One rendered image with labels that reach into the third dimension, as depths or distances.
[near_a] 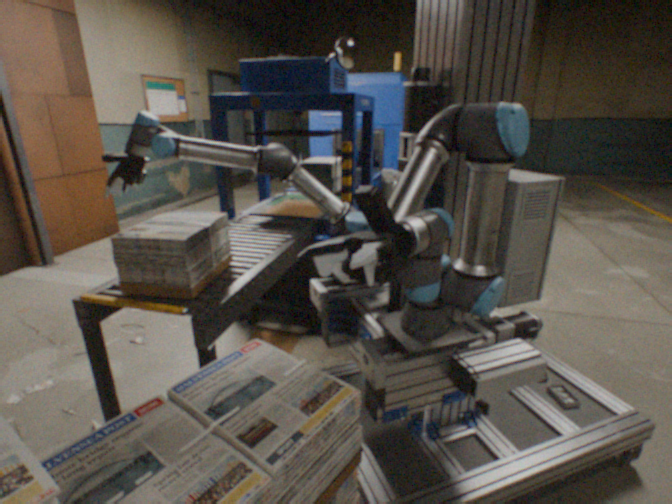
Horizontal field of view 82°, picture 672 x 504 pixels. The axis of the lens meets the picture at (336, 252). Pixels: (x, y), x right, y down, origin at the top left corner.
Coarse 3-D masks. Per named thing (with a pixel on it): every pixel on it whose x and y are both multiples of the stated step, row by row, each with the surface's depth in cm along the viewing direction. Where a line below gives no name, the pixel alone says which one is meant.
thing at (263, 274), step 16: (320, 224) 247; (288, 240) 206; (304, 240) 220; (272, 256) 183; (288, 256) 198; (256, 272) 165; (272, 272) 180; (240, 288) 151; (256, 288) 165; (208, 304) 138; (224, 304) 140; (240, 304) 152; (192, 320) 130; (208, 320) 131; (224, 320) 141; (208, 336) 132
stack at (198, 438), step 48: (192, 384) 93; (240, 384) 93; (288, 384) 93; (336, 384) 93; (96, 432) 79; (144, 432) 79; (192, 432) 79; (240, 432) 79; (288, 432) 79; (336, 432) 86; (96, 480) 69; (144, 480) 69; (192, 480) 69; (240, 480) 69; (288, 480) 74
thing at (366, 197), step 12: (360, 192) 65; (372, 192) 64; (360, 204) 67; (372, 204) 65; (384, 204) 66; (372, 216) 68; (384, 216) 66; (372, 228) 71; (384, 228) 69; (396, 228) 69
